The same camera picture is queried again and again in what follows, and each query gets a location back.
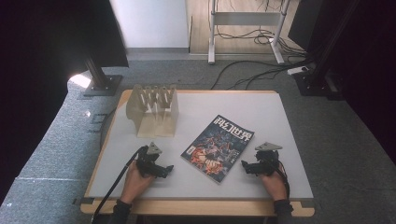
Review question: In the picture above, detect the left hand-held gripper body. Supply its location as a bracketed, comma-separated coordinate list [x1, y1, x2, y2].
[135, 141, 163, 179]

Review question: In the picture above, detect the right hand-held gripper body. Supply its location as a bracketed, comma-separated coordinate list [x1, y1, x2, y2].
[248, 141, 284, 177]

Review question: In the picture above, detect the person's left hand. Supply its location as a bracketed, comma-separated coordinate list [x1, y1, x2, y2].
[120, 161, 156, 205]

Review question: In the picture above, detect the person's right hand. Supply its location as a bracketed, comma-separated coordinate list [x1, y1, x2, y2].
[259, 161, 290, 202]

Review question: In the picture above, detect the dark illustrated magazine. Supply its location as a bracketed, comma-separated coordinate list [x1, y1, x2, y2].
[180, 114, 256, 185]

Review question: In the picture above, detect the wooden book rack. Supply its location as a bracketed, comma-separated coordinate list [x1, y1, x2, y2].
[125, 84, 180, 139]

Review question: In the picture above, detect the black metal stand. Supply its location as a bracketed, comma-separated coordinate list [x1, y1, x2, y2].
[82, 54, 123, 97]
[293, 0, 362, 98]

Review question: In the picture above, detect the white power strip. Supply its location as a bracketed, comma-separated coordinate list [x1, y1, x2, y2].
[286, 65, 310, 76]

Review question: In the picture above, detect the dark curtain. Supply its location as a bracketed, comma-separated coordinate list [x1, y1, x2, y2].
[0, 0, 130, 206]
[339, 0, 396, 166]

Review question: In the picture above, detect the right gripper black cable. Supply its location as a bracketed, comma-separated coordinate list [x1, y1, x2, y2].
[274, 158, 291, 201]

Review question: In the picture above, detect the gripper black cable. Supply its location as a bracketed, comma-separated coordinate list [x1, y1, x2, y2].
[274, 158, 291, 201]
[91, 145, 147, 224]

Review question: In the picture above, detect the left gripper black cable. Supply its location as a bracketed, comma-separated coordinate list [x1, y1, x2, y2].
[91, 145, 147, 224]

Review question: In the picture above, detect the long black floor cable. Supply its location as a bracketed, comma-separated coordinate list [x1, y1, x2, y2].
[210, 59, 316, 91]

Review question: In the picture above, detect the bundle of black floor cables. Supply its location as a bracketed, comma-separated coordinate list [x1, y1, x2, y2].
[216, 0, 312, 59]

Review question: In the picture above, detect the white metal desk frame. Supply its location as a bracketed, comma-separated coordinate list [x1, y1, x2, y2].
[207, 0, 292, 65]

